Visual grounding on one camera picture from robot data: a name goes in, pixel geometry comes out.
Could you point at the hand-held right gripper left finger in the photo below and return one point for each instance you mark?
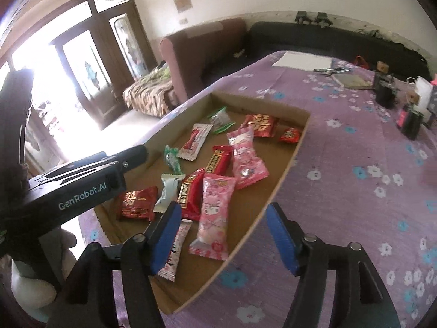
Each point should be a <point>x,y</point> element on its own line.
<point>167,239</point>

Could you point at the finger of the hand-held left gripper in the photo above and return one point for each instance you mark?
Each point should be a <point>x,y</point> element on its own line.
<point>133,155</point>
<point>78,170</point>

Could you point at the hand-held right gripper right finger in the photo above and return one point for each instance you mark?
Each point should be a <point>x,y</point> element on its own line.
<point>281,239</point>

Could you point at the white snack packet red ends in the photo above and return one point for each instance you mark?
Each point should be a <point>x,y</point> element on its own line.
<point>174,251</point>

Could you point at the green white candy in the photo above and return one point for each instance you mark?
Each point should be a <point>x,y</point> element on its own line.
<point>172,159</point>
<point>220,120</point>

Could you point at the pale green white snack packet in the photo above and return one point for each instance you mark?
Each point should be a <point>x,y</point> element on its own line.
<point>168,193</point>

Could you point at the red yellow snack bar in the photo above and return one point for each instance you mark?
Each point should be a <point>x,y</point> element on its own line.
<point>218,160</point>
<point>189,194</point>

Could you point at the cardboard box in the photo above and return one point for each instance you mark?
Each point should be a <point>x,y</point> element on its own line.
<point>252,191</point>

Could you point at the small red snack packet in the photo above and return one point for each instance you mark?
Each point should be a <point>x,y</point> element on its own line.
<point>290,135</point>

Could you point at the person's left hand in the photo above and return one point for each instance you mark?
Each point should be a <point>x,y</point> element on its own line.
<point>32,285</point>

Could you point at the patterned blanket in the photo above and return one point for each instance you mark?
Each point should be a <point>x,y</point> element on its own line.
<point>150,92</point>

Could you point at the purple floral bedsheet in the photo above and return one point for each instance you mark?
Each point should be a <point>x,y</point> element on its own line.
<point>341,211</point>

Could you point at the wooden glass door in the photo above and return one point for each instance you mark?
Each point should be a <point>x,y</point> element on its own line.
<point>102,58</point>

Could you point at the brown sofa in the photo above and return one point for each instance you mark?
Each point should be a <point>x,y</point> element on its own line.
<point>205,51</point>

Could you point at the small pink object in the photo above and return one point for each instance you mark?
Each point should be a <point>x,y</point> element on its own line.
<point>403,116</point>

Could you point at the black cup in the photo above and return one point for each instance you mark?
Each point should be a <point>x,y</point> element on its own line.
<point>385,94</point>
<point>411,124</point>

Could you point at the grey notebook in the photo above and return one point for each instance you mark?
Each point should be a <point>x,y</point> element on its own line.
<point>353,81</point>

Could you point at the metal scissors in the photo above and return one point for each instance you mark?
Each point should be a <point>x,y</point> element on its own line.
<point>331,70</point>

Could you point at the white paper sheet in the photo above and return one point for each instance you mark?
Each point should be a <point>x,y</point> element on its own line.
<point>302,60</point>

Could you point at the small red object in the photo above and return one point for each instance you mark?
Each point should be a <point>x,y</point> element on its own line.
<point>361,62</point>

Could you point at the black sofa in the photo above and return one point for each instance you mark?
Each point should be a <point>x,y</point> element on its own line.
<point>307,41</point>

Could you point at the small wooden toy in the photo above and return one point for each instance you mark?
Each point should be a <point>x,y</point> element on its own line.
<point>383,66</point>

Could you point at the white paper bag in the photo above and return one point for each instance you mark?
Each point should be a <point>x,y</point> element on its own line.
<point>420,92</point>

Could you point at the dark printed card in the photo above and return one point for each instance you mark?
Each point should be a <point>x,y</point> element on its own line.
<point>433,104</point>

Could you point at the wall switch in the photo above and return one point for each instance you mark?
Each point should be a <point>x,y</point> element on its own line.
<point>183,21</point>

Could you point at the small wall plaque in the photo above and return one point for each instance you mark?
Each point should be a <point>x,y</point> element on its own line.
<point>183,1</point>

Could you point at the black clamp bracket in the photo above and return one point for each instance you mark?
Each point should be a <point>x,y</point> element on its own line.
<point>302,17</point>
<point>323,19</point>

